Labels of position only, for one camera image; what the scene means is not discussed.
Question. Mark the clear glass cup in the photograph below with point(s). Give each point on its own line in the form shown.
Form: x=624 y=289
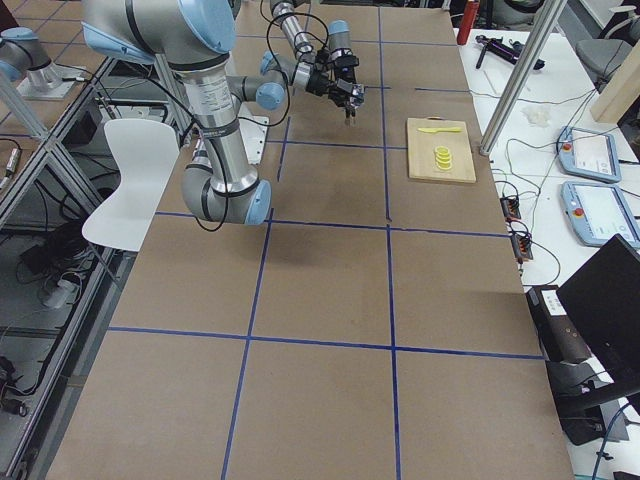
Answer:
x=357 y=94

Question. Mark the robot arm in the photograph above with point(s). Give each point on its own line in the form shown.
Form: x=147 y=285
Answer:
x=327 y=70
x=196 y=38

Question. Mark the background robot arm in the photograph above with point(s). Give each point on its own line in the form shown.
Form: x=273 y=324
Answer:
x=24 y=60

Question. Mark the wooden cutting board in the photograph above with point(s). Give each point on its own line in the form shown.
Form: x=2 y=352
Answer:
x=421 y=156

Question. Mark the yellow plastic knife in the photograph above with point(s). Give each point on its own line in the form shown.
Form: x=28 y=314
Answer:
x=435 y=130

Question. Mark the front lemon slice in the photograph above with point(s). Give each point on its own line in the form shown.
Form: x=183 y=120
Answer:
x=444 y=167

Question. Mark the red bottle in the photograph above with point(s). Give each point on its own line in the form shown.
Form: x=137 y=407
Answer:
x=467 y=21

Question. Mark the white plastic chair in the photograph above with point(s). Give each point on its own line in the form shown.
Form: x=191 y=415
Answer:
x=145 y=152

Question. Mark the white crumpled tissue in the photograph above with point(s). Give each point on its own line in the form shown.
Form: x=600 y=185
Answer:
x=537 y=115

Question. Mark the wooden plank upright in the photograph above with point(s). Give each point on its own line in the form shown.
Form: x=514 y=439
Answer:
x=621 y=91

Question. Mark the teach pendant with red button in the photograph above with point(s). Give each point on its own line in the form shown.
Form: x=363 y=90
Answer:
x=598 y=212

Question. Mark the black mini pc box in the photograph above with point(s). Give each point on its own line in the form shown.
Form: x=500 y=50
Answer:
x=559 y=337

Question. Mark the black computer monitor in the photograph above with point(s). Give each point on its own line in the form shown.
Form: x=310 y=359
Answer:
x=602 y=300

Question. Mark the aluminium frame post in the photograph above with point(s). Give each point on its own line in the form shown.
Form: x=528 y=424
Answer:
x=534 y=44

